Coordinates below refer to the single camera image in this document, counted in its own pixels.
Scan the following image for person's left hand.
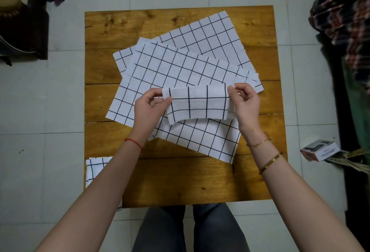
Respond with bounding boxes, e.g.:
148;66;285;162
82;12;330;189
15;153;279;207
128;88;173;145

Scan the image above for person's right hand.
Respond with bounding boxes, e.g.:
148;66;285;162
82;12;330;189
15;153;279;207
227;83;262;139

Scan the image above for pile of grid cloths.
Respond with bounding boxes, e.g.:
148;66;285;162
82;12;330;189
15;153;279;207
105;10;264;165

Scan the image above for person's left forearm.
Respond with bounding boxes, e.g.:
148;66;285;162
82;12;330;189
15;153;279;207
34;140;142;252

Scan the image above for person's right forearm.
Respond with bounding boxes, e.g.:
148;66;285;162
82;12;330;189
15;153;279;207
247;133;365;252

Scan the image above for person's denim trousers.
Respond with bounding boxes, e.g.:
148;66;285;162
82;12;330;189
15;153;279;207
131;202;251;252

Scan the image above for gold bangle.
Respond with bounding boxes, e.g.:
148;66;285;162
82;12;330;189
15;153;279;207
259;152;283;175

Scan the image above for wooden table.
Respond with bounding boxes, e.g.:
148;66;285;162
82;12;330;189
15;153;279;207
84;5;288;209

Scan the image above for small white orange box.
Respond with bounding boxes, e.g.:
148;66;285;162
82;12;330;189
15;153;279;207
300;139;341;162

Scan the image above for long cream and denim sofa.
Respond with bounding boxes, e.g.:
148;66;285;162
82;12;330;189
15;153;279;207
316;0;370;241

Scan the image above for green cloth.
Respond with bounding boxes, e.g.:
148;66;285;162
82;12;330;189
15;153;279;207
342;58;370;157

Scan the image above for red plaid blanket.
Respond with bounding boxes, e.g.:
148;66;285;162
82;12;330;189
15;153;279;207
308;0;370;87

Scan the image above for cream and denim armchair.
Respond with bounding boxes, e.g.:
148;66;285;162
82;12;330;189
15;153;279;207
0;0;50;67

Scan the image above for red string bracelet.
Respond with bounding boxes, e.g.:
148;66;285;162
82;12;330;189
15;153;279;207
124;138;143;153

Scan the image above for thin gold chain bracelet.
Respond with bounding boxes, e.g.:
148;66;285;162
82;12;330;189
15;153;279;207
246;138;272;148

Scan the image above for beige perforated strap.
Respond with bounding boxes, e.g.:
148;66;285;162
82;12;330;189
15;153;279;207
326;149;370;174

